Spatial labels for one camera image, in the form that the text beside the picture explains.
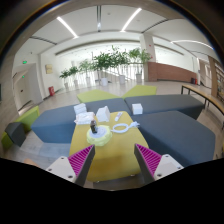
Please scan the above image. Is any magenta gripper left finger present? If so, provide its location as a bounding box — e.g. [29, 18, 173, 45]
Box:
[46, 144, 96, 187]

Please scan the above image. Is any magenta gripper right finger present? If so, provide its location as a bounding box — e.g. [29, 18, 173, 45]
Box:
[133, 143, 185, 185]

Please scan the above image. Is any yellow round charging dock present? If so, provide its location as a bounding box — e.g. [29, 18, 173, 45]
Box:
[86, 125, 112, 146]

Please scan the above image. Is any yellow low table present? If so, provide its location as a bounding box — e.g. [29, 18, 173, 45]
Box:
[69, 111, 148, 182]

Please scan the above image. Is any grey sofa right front section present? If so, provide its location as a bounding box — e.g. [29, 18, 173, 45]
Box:
[132, 111, 215, 167]

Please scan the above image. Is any grey sofa section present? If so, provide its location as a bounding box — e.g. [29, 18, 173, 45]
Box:
[125, 94, 204, 119]
[132, 111, 215, 167]
[31, 98, 131, 144]

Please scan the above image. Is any dark small device on dock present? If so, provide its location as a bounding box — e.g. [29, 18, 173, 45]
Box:
[90, 120, 98, 134]

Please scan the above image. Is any white plastic wrapped pack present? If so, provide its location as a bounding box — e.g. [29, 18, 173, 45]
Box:
[74, 112, 94, 125]

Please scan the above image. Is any grey sofa left section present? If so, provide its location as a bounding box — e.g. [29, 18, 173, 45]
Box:
[31, 98, 131, 144]

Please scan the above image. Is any white paper bag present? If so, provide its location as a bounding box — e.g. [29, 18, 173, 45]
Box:
[96, 106, 110, 122]

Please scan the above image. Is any white folded cloth stack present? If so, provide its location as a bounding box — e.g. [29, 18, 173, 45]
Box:
[74, 103, 87, 115]

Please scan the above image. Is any white square box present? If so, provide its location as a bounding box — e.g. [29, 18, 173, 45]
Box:
[132, 103, 143, 115]

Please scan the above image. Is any white remote stick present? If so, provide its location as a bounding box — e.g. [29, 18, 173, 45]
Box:
[115, 112, 123, 122]

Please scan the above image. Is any green ottoman left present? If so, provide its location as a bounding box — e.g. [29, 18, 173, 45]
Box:
[77, 89, 116, 103]

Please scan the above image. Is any green ottoman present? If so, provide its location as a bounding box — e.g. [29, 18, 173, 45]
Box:
[122, 85, 157, 99]
[77, 89, 116, 103]

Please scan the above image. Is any grey sofa back section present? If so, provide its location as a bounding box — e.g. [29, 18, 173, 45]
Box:
[125, 94, 204, 119]

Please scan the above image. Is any green ottoman right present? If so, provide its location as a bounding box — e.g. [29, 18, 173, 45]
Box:
[122, 85, 157, 99]

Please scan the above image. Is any dark grey cube stool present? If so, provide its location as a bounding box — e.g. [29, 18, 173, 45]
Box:
[5, 122, 26, 147]

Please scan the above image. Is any red fire extinguisher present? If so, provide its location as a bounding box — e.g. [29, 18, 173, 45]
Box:
[48, 86, 55, 96]

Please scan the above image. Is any potted plant far left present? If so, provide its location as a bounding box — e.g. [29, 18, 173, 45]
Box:
[60, 66, 79, 90]

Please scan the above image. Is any potted plant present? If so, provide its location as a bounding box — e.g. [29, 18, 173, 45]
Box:
[60, 66, 79, 90]
[128, 48, 151, 83]
[93, 52, 113, 86]

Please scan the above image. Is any wooden reception counter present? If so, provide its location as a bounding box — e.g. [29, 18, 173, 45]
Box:
[148, 62, 196, 83]

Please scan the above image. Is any potted plant centre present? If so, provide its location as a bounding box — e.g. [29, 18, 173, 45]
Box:
[93, 52, 113, 86]

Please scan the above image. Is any potted plant right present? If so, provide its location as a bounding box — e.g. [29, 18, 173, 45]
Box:
[128, 48, 151, 83]

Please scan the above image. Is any white coiled charger cable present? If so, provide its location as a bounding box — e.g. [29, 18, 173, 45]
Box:
[110, 121, 141, 134]

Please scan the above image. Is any wooden bench black frame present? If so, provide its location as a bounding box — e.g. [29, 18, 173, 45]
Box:
[181, 84, 224, 116]

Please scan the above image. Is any yellow wall poster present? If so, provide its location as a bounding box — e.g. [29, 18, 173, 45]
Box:
[45, 64, 53, 74]

